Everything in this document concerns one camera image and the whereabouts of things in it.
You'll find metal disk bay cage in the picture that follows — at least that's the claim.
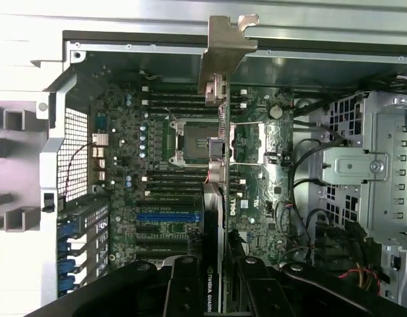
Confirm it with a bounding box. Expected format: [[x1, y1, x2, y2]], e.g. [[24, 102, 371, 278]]
[[321, 90, 407, 252]]

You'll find metal socket cover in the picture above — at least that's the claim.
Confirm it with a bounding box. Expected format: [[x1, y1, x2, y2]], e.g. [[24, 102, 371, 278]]
[[229, 121, 268, 165]]

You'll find green motherboard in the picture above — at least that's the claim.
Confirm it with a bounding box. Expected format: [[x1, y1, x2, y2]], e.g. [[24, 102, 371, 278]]
[[89, 82, 295, 289]]

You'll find CPU socket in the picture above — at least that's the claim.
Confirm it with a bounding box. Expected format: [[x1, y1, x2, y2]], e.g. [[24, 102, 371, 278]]
[[168, 120, 224, 166]]

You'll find yellow and red wire bundle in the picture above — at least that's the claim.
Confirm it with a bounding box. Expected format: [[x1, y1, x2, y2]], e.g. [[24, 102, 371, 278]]
[[340, 267, 383, 292]]

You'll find black open PC case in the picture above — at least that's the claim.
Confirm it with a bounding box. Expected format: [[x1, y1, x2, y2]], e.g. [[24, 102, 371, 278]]
[[30, 29, 407, 317]]

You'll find round coin battery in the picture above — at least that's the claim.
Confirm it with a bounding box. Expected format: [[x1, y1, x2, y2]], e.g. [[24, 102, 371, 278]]
[[268, 104, 284, 121]]

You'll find blue expansion slot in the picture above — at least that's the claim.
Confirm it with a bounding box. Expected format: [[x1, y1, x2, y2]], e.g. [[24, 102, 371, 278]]
[[135, 211, 204, 223]]

